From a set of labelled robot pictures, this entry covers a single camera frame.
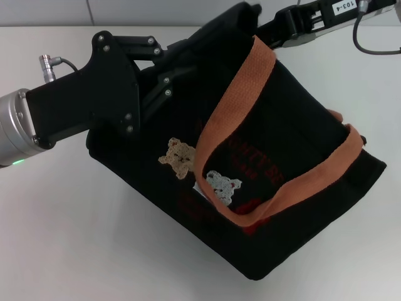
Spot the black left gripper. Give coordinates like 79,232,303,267
24,30,175,148

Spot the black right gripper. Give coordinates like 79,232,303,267
256,0,401,50

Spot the black bag with orange straps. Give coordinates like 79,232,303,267
85,1,388,282

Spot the right gripper cable with connector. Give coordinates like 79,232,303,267
352,0,401,57

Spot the gripper cable with connector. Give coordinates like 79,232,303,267
38,54,80,84
352,0,401,57

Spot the left gripper cable with connector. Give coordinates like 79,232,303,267
38,54,80,84

